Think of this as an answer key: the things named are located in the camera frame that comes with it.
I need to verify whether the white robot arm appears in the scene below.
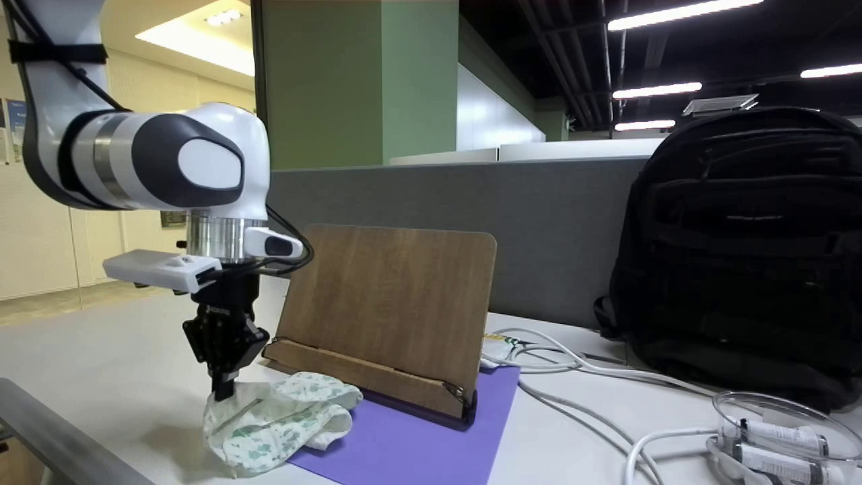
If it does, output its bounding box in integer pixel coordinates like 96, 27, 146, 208
4, 0, 311, 401

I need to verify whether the white power adapter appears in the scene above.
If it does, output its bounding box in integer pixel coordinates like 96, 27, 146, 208
709, 417, 862, 485

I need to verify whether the white cable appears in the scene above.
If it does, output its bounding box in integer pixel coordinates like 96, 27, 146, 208
480, 326, 862, 485

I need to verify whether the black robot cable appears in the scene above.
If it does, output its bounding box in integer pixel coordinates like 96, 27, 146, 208
4, 0, 315, 277

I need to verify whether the purple mat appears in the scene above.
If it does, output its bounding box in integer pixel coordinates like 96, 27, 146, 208
294, 367, 519, 485

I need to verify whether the grey partition wall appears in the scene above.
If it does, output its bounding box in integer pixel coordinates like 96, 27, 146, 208
270, 159, 645, 326

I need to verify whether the wooden book stand board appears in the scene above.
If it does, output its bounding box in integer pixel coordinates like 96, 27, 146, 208
265, 225, 499, 423

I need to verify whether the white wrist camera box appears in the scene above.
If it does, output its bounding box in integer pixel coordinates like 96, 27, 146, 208
102, 250, 220, 293

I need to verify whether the white green-patterned cloth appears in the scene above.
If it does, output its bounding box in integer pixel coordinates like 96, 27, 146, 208
203, 373, 363, 476

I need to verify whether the black backpack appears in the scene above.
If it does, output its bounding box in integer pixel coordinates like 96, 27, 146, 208
592, 106, 862, 413

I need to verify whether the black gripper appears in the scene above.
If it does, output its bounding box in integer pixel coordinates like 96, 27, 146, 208
184, 268, 270, 401

